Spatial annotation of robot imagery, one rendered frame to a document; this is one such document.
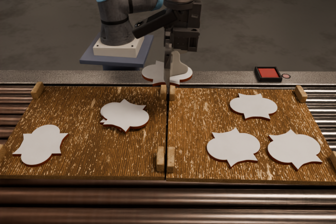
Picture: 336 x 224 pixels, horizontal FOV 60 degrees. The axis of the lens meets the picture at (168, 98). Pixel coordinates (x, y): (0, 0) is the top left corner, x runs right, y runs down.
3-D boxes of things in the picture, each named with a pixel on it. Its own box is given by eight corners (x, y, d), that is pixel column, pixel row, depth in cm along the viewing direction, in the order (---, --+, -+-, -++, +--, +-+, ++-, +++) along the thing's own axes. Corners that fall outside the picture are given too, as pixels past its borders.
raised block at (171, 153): (167, 153, 72) (167, 145, 70) (174, 153, 72) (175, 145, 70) (166, 173, 67) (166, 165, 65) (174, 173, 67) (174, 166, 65)
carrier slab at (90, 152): (41, 89, 95) (40, 85, 94) (167, 90, 95) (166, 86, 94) (-12, 178, 68) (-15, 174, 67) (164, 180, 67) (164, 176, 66)
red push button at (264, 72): (257, 71, 105) (257, 68, 104) (273, 71, 105) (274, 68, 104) (261, 80, 100) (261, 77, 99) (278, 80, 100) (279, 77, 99)
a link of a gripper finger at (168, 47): (170, 69, 69) (172, 31, 67) (163, 69, 69) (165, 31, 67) (170, 67, 74) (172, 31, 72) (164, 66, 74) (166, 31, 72)
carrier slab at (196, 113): (169, 91, 95) (169, 87, 94) (296, 93, 94) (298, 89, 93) (165, 181, 67) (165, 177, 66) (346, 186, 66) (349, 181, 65)
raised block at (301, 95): (293, 91, 92) (295, 84, 90) (299, 91, 92) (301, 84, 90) (299, 103, 87) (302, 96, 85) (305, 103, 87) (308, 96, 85)
